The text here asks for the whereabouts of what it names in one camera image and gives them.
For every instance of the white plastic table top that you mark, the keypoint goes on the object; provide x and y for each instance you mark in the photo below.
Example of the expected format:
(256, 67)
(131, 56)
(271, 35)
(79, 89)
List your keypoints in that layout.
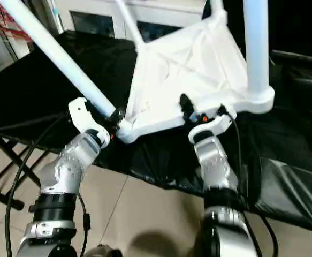
(185, 61)

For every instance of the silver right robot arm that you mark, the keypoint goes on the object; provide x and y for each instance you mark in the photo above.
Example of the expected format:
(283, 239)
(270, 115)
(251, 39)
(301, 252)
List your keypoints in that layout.
(214, 160)

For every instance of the black glossy mat cloth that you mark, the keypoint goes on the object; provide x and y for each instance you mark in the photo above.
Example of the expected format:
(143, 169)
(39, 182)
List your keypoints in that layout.
(105, 67)

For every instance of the white glass door cabinet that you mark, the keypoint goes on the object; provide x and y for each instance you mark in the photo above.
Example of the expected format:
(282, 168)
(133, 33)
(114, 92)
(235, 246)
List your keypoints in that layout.
(155, 16)

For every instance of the grey rounded object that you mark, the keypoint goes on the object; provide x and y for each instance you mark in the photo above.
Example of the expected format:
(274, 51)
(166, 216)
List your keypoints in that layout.
(102, 251)

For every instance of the grey curtain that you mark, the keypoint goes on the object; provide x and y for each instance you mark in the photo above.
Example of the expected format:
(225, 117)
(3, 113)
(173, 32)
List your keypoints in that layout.
(42, 16)

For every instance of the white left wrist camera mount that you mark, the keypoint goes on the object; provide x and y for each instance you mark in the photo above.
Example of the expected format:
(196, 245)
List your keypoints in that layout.
(80, 115)

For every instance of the black folding table frame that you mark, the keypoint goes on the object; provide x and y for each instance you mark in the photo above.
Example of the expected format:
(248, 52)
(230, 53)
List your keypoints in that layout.
(3, 196)

